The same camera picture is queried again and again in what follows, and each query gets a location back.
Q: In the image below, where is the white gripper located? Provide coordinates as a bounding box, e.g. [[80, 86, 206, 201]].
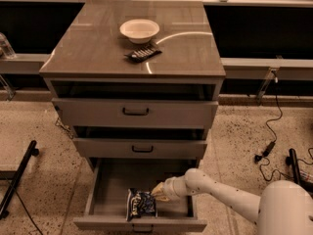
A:
[[151, 176, 189, 202]]

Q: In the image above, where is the blue chip bag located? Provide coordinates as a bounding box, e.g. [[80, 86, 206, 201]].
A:
[[126, 188, 157, 221]]

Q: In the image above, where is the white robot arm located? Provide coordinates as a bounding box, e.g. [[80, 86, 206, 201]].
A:
[[152, 168, 313, 235]]

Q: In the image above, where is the open bottom drawer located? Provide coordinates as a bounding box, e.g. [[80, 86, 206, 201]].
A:
[[73, 159, 206, 233]]

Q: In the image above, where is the grey drawer cabinet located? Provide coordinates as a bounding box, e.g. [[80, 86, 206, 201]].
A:
[[38, 0, 227, 168]]

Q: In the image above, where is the middle drawer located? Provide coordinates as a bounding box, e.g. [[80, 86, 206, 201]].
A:
[[73, 138, 207, 160]]

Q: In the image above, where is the top drawer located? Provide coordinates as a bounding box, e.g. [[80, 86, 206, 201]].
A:
[[53, 98, 218, 129]]

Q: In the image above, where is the black stand leg left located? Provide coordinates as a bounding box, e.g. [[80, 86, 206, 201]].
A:
[[0, 140, 39, 219]]

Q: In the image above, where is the black stand leg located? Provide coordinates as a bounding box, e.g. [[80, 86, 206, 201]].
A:
[[286, 148, 301, 185], [0, 140, 39, 219]]

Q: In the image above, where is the black stand leg right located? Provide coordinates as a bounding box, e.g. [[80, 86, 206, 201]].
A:
[[286, 148, 301, 185]]

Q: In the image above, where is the white bowl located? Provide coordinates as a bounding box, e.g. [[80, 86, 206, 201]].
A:
[[119, 19, 159, 44]]

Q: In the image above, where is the clear plastic bottle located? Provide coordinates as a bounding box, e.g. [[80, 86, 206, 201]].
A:
[[0, 32, 16, 59]]

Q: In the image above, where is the black power adapter cable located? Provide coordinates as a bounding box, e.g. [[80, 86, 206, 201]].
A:
[[253, 91, 313, 184]]

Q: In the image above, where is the black floor cable left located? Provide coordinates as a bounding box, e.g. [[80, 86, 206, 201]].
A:
[[6, 179, 44, 235]]

